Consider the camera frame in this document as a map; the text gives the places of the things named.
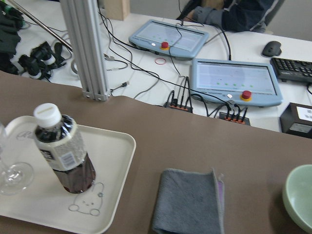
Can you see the tea bottle white cap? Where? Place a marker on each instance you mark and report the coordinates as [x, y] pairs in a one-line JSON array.
[[60, 142]]

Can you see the black usb hub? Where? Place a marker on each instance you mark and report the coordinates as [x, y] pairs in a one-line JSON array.
[[228, 117], [173, 104]]

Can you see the red rubber band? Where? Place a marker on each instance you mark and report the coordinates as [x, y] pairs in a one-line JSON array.
[[160, 61]]

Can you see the blue teach pendant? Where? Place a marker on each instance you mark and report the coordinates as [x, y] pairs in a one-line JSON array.
[[167, 39], [244, 83]]

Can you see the grey folded cloth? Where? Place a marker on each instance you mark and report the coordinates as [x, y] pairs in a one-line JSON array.
[[189, 203]]

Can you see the seated person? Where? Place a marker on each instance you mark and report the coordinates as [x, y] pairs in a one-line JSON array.
[[232, 15]]

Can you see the black computer mouse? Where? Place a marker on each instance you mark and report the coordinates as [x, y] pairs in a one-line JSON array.
[[271, 49]]

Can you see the cream rabbit tray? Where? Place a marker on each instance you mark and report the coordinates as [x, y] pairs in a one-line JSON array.
[[46, 202]]

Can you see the black power box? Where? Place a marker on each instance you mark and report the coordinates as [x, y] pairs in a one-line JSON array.
[[297, 120]]

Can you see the black keyboard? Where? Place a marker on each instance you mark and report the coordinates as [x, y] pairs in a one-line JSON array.
[[294, 70]]

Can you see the clear wine glass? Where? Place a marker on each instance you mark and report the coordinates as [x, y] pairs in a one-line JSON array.
[[14, 178]]

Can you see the green ceramic bowl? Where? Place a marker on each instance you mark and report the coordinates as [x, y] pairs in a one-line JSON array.
[[297, 196]]

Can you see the aluminium frame post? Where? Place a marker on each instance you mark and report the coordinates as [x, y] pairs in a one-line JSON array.
[[82, 22]]

